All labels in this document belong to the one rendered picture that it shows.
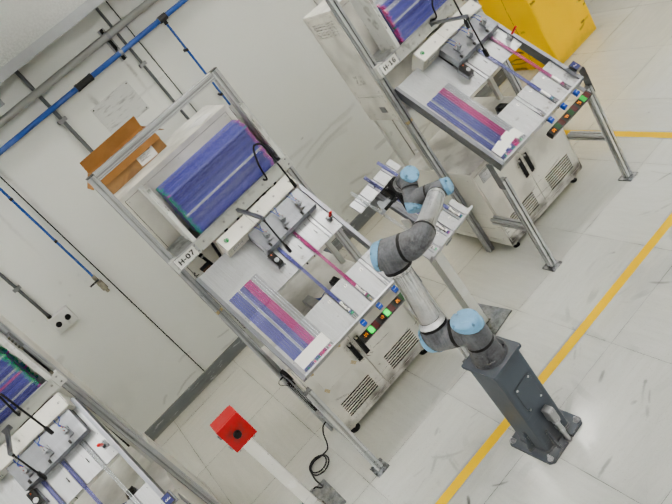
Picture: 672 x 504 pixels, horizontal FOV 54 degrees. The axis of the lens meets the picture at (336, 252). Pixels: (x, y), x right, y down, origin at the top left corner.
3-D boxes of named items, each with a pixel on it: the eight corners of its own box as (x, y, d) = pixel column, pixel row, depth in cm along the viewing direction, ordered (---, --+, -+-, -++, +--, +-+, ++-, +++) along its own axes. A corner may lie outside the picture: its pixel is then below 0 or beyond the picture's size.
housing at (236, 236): (301, 195, 336) (298, 182, 323) (232, 262, 324) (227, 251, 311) (289, 185, 338) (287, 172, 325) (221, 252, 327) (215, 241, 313)
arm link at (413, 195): (426, 204, 271) (420, 179, 274) (402, 213, 277) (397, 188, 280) (434, 207, 278) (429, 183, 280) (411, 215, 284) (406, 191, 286)
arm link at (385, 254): (461, 353, 257) (395, 242, 239) (428, 361, 265) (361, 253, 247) (466, 334, 267) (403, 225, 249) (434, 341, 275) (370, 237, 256)
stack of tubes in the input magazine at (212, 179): (276, 162, 320) (242, 118, 307) (200, 234, 307) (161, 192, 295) (266, 161, 330) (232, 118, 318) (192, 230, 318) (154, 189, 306)
